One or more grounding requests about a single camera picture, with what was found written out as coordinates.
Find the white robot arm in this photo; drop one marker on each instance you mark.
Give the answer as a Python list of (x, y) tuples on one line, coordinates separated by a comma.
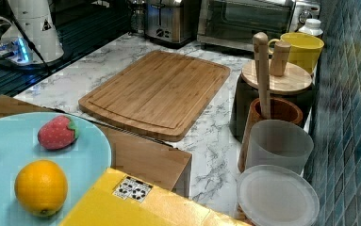
[(28, 35)]

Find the stainless steel slot toaster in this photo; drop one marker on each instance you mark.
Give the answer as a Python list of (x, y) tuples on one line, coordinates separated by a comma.
[(172, 21)]

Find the stainless steel toaster oven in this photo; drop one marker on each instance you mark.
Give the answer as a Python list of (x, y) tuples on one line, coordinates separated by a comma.
[(232, 23)]

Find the bamboo cutting board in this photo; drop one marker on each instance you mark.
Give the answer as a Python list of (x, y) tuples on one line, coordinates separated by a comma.
[(160, 95)]

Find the wooden tray box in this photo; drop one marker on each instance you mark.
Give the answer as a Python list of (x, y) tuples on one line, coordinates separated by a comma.
[(149, 160)]

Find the frosted plastic cup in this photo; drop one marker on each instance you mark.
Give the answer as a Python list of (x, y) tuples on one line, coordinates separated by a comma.
[(278, 143)]

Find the brown wooden utensil holder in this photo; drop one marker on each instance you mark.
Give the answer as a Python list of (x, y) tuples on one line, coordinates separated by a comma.
[(281, 109)]

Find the yellow cereal box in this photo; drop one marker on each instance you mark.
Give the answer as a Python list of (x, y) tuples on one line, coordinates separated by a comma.
[(117, 199)]

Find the wooden spoon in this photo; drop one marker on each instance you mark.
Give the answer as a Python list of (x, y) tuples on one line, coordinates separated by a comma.
[(260, 42)]

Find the black pot with wooden lid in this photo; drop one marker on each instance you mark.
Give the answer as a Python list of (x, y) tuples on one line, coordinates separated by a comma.
[(295, 86)]

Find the clear container with white lid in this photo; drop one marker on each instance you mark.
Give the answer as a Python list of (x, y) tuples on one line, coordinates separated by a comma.
[(273, 196)]

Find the red toy strawberry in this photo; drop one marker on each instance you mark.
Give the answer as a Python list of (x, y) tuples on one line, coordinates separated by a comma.
[(58, 133)]

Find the yellow plastic mug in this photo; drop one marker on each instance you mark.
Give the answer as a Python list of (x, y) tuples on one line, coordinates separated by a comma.
[(304, 51)]

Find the orange fruit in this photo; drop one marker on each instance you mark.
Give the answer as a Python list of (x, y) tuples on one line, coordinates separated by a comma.
[(41, 188)]

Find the white capped bottle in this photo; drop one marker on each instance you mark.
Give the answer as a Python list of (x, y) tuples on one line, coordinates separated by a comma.
[(312, 27)]

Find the light blue plate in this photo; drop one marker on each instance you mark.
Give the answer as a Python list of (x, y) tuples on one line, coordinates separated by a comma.
[(83, 162)]

